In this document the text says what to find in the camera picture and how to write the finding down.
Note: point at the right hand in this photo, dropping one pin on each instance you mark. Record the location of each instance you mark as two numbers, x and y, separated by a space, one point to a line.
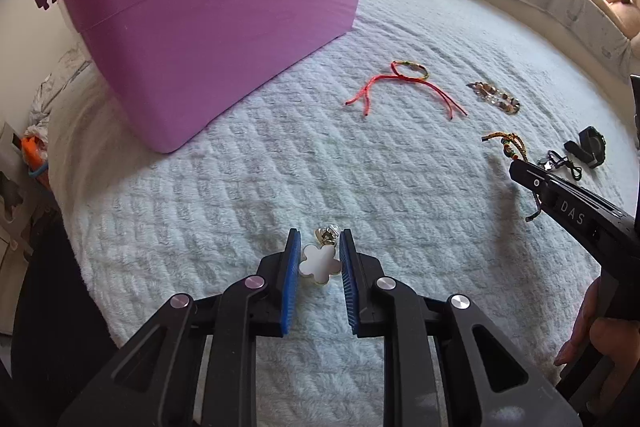
616 339

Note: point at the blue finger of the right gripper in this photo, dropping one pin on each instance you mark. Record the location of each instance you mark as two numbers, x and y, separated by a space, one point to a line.
530 176

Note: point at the small black cord charm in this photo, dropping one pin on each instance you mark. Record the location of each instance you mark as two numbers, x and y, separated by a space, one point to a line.
553 161

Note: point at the orange item on floor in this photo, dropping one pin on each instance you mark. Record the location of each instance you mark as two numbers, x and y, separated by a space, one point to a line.
36 159

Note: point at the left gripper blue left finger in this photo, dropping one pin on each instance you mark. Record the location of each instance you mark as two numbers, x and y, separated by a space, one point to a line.
261 305

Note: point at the white quilted bed cover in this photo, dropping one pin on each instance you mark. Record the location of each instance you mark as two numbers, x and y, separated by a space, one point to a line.
388 131

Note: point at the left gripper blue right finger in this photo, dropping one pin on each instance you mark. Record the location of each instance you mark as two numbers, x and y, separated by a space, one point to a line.
379 306

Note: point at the pile of clothes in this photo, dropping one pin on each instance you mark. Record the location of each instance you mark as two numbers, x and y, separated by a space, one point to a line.
72 63

